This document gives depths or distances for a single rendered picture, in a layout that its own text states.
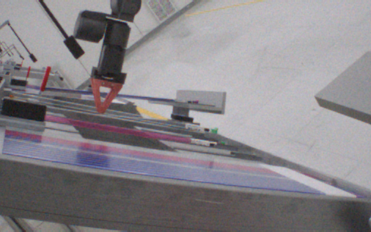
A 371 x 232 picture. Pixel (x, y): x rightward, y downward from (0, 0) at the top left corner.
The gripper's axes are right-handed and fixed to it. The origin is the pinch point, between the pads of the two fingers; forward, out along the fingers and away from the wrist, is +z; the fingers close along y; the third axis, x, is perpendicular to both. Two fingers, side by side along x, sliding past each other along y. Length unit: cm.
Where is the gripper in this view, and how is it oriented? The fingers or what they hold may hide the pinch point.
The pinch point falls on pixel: (100, 109)
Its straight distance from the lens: 112.0
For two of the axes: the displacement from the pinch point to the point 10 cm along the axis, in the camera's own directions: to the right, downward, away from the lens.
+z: -2.1, 9.7, 0.6
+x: 9.2, 1.8, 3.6
